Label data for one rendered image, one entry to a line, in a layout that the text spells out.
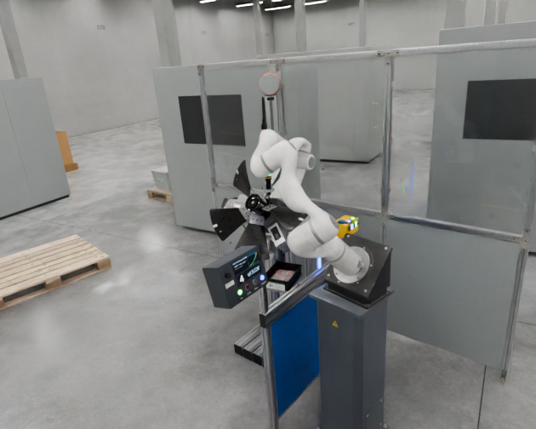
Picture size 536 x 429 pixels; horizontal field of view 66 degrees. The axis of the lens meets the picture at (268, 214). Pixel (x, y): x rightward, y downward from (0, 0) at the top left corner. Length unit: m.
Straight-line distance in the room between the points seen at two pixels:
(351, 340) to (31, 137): 6.58
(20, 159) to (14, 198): 0.63
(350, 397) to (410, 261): 1.12
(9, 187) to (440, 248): 6.44
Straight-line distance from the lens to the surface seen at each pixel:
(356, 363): 2.18
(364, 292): 1.99
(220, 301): 1.81
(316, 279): 2.43
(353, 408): 2.37
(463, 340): 3.19
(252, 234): 2.53
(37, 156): 7.83
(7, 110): 7.63
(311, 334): 2.61
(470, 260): 2.89
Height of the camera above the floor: 2.04
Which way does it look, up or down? 20 degrees down
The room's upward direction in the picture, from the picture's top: 4 degrees counter-clockwise
